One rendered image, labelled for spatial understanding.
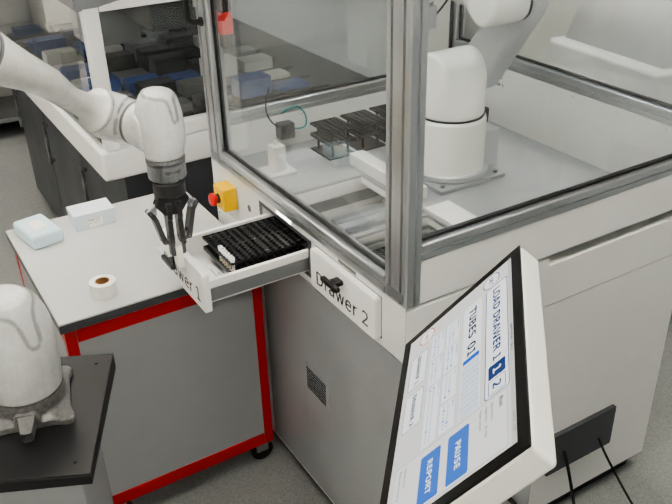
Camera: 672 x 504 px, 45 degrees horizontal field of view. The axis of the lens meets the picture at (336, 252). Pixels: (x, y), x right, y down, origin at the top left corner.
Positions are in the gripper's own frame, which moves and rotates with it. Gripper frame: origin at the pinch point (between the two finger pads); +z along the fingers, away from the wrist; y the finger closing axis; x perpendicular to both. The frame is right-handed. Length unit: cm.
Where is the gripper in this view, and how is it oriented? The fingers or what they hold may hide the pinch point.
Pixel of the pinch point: (178, 253)
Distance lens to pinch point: 202.0
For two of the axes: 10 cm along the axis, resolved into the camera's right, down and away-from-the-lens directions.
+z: 0.2, 8.7, 4.9
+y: 8.5, -2.7, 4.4
